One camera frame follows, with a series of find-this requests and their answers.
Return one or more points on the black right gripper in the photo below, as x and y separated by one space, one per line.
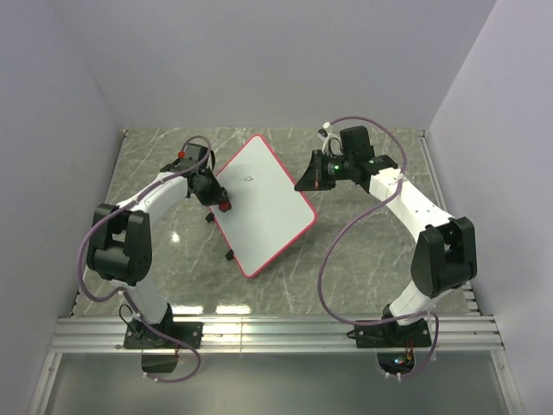
314 178

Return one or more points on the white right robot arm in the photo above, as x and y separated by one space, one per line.
445 253

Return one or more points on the aluminium mounting rail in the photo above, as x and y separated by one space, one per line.
243 334

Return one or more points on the white board with pink frame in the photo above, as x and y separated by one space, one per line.
267 214

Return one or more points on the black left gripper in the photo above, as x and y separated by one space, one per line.
217 195

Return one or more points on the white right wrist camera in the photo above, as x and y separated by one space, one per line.
331 142

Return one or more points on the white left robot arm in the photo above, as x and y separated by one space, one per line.
119 246

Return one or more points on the red whiteboard eraser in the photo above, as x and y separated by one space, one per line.
224 205

